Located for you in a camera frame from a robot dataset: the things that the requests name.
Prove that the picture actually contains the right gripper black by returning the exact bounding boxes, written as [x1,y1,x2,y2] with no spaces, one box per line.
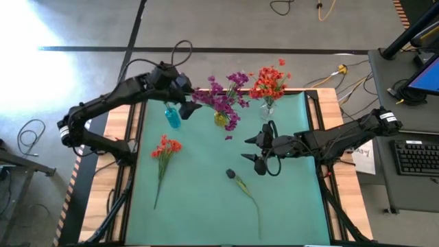
[240,121,299,163]

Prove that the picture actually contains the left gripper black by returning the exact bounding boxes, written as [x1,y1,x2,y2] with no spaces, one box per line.
[147,61,202,121]

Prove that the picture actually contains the blue glass vase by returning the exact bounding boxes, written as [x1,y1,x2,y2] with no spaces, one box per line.
[165,108,182,130]

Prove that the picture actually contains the yellow glass vase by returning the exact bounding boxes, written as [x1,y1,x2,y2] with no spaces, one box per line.
[213,111,228,128]

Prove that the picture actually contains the clear glass vase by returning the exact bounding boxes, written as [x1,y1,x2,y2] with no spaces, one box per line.
[259,101,276,121]

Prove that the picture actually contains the green table mat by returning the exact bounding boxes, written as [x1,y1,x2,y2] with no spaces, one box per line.
[123,91,331,246]

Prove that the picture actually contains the white paper sheet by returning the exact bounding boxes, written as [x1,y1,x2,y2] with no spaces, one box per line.
[351,140,377,176]

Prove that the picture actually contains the black floor panel striped edge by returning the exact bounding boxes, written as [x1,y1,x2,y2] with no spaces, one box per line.
[53,105,111,247]

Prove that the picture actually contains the gray desk with monitor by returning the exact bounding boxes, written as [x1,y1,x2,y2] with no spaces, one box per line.
[368,47,439,134]

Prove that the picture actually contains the gray desk with keyboard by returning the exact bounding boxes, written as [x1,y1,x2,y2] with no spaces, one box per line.
[373,130,439,213]

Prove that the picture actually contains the black computer keyboard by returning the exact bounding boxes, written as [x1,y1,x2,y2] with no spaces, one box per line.
[390,139,439,178]

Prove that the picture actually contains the gray metal stand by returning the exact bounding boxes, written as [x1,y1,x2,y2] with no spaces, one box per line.
[0,139,58,247]

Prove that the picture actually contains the computer monitor blue screen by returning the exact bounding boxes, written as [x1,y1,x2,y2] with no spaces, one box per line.
[404,53,439,97]

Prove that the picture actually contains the black vertical pole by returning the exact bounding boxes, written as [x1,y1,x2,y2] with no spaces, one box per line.
[381,0,439,61]

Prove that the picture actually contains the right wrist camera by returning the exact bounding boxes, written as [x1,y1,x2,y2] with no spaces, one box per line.
[253,159,268,176]

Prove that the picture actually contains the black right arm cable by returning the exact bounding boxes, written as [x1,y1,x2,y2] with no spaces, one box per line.
[262,119,283,178]

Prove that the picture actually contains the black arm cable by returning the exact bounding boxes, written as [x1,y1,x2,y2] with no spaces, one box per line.
[121,40,193,75]
[262,119,283,178]

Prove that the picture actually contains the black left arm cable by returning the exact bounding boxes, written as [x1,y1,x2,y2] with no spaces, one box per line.
[121,40,193,75]

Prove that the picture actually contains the black metal table frame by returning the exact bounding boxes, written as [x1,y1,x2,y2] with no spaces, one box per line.
[87,82,378,247]

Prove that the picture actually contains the yellow plug with cables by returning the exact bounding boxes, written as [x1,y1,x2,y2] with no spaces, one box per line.
[310,63,349,89]

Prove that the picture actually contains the yellow floor cable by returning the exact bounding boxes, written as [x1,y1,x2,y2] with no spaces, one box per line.
[316,0,339,22]

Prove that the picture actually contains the black cable bundle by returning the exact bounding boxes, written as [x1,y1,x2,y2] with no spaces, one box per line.
[387,78,429,106]

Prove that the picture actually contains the coiled black floor cable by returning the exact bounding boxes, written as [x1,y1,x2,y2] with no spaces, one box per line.
[16,118,47,158]

